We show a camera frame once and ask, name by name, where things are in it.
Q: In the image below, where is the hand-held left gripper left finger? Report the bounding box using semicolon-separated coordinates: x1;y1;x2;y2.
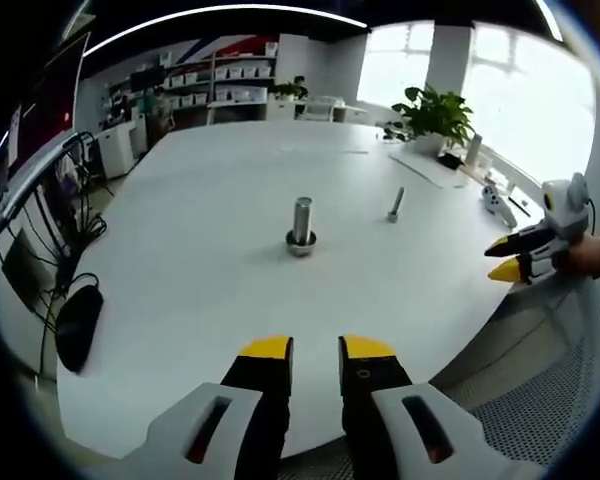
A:
129;333;295;480

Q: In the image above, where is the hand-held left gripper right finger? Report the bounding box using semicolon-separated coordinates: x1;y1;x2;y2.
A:
337;333;526;480

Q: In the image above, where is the thin threaded steel stud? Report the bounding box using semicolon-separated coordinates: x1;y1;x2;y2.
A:
385;186;406;224

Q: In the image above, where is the thick threaded steel stud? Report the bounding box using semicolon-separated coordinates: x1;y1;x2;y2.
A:
284;196;319;259

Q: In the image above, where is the person's right hand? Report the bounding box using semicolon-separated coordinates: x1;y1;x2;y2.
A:
554;234;599;276

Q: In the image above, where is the white game controller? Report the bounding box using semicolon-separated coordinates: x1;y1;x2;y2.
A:
481;184;520;230

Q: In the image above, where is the grey mesh office chair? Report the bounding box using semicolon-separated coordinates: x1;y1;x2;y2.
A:
429;277;600;476

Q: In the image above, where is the white cylinder bottle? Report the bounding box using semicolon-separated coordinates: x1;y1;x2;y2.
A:
465;133;483;169

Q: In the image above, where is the large potted green plant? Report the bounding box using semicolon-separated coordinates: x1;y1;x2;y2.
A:
390;83;477;156

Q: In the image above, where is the small trailing plant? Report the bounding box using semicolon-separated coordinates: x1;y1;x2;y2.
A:
382;122;411;143

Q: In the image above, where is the black oval object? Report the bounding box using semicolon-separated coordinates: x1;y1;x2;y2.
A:
54;284;105;374

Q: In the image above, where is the small shelf-side green plant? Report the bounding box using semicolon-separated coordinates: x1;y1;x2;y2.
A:
269;82;309;101

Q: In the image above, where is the white cabinet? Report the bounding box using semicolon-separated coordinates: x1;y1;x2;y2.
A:
97;122;149;180

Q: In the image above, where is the white workbench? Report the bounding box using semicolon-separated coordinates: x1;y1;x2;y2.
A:
207;98;270;125

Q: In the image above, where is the curved ceiling light strip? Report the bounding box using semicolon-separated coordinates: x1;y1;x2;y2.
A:
82;4;370;57

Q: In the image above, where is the wall shelf with white bins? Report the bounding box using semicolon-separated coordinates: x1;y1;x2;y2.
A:
104;34;279;109

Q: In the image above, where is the black wall screen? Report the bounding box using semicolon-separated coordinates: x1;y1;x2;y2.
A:
129;69;164;94

